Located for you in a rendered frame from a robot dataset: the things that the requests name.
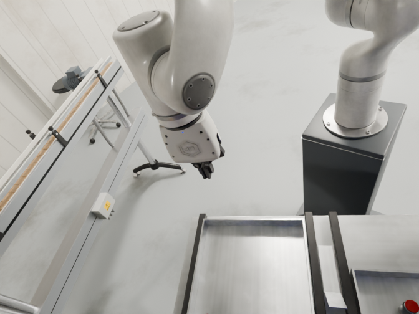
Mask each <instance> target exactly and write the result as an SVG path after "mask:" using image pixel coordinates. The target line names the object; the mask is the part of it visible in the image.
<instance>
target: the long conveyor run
mask: <svg viewBox="0 0 419 314"><path fill-rule="evenodd" d="M110 60H111V56H109V57H108V58H107V59H106V61H105V62H104V63H102V62H103V61H104V60H103V58H101V59H100V60H99V61H98V62H97V63H96V65H95V66H94V67H93V68H92V70H91V71H90V72H89V73H88V74H87V75H86V77H85V78H84V79H82V78H81V77H79V76H80V75H79V74H76V75H75V76H76V77H78V80H79V82H80V84H79V85H78V86H77V88H76V89H75V90H74V91H73V92H72V93H71V95H70V96H69V97H68V99H67V100H66V101H65V102H64V103H63V104H62V106H61V107H60V108H59V109H58V110H57V111H56V113H55V114H54V115H53V117H52V118H51V119H50V120H49V121H48V122H47V124H46V125H45V126H44V127H43V129H42V130H41V131H40V132H39V133H38V134H37V135H35V134H34V133H31V130H26V133H27V134H30V135H29V137H30V138H31V139H32V142H31V143H30V144H29V146H28V147H27V148H26V149H25V150H24V151H23V152H22V154H21V155H20V156H19V157H18V159H17V160H16V161H15V162H14V164H13V165H12V166H11V167H10V168H9V169H8V171H7V172H6V173H5V174H4V176H3V177H2V178H1V179H0V259H1V257H2V256H3V254H4V253H5V251H6V250H7V248H8V247H9V245H10V244H11V242H12V241H13V239H14V238H15V236H16V235H17V233H18V232H19V230H20V229H21V227H22V226H23V224H24V223H25V221H26V220H27V218H28V217H29V215H30V213H31V212H32V210H33V209H34V208H35V206H36V204H37V203H38V202H39V200H40V198H41V197H42V195H43V194H44V193H45V191H46V189H47V188H48V187H49V185H50V183H51V182H52V180H53V179H54V178H55V176H56V174H57V173H58V172H59V170H60V169H61V167H62V165H63V164H64V162H65V161H66V159H67V158H68V156H69V155H70V153H71V152H72V150H73V149H74V147H75V146H76V144H77V143H78V141H79V140H80V138H81V137H82V135H83V134H84V132H85V131H86V129H87V128H88V126H89V125H90V123H91V122H92V120H93V119H94V117H95V116H96V114H97V112H98V111H99V110H100V108H101V106H102V105H103V104H104V102H105V101H106V99H107V97H108V96H109V95H110V93H111V91H112V90H113V88H114V87H115V86H116V84H117V82H118V81H119V80H120V78H121V76H122V75H123V73H124V70H123V68H122V66H121V65H120V63H119V61H118V60H114V61H113V62H109V61H110Z"/></svg>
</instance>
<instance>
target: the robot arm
mask: <svg viewBox="0 0 419 314"><path fill-rule="evenodd" d="M174 4H175V13H174V23H173V20H172V18H171V15H170V13H169V12H168V11H165V10H161V9H157V10H151V11H147V12H143V13H141V14H137V15H136V16H133V17H131V18H129V19H127V20H126V21H124V22H123V23H121V24H120V25H119V26H118V27H117V28H116V29H115V30H114V32H113V35H112V38H113V41H114V42H115V44H116V46H117V48H118V49H119V51H120V53H121V55H122V57H123V59H124V61H125V62H126V64H127V66H128V68H129V69H130V71H131V73H132V75H133V77H134V79H135V80H136V82H137V84H138V86H139V87H140V90H141V91H142V93H143V95H144V97H145V98H146V100H147V102H148V104H149V106H150V108H151V114H152V116H153V117H154V116H155V117H156V118H157V120H158V122H159V124H158V125H159V129H160V133H161V137H162V139H163V142H164V144H165V146H166V149H167V151H168V153H169V155H170V157H171V158H172V160H173V161H174V162H176V163H191V164H192V165H193V166H194V167H195V168H198V171H199V173H200V174H201V175H202V177H203V179H207V178H208V179H211V174H212V173H214V167H213V164H212V162H213V161H214V160H216V159H218V158H220V157H224V154H225V150H224V148H223V147H222V146H221V137H220V135H219V133H218V130H217V128H216V125H215V124H214V121H213V120H212V118H211V117H210V115H209V113H208V112H207V110H206V109H205V108H206V107H207V106H208V105H209V104H210V103H211V101H212V99H213V98H214V96H215V94H216V91H217V89H218V87H219V83H220V81H221V78H222V75H223V72H224V68H225V65H226V61H227V58H228V54H229V50H230V47H231V42H232V38H233V32H234V1H233V0H174ZM324 9H325V14H326V16H327V18H328V19H329V21H330V22H332V23H333V24H335V25H337V26H341V27H348V28H352V29H360V30H364V31H370V32H373V37H371V38H368V39H362V40H358V41H355V42H353V43H351V44H349V45H348V46H346V47H345V48H344V50H343V51H342V53H341V56H340V61H339V72H338V79H337V93H336V99H335V104H333V105H331V106H330V107H329V108H328V109H327V110H326V111H325V112H324V115H323V124H324V126H325V127H326V129H328V130H329V131H330V132H331V133H333V134H335V135H337V136H340V137H343V138H348V139H363V138H369V137H371V136H374V135H377V134H378V133H380V132H381V131H382V130H383V129H384V128H385V127H386V125H387V122H388V115H387V113H386V111H385V110H384V109H383V108H382V107H381V106H379V105H378V104H379V101H380V96H381V92H382V88H383V83H384V80H385V76H386V73H387V67H388V63H389V60H390V57H391V54H392V52H393V51H394V49H395V48H396V46H397V45H398V44H400V43H401V42H402V41H403V40H405V39H406V38H407V37H408V36H410V35H411V34H412V33H414V32H415V31H416V30H417V29H418V28H419V0H325V3H324Z"/></svg>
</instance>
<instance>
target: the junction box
mask: <svg viewBox="0 0 419 314"><path fill-rule="evenodd" d="M114 204H115V199H114V198H113V197H112V196H111V195H110V194H109V193H100V194H99V196H98V198H97V200H96V202H95V204H94V206H93V208H92V210H91V212H92V213H94V214H95V215H96V216H97V217H98V218H99V219H108V217H109V215H110V213H111V210H112V208H113V205H114Z"/></svg>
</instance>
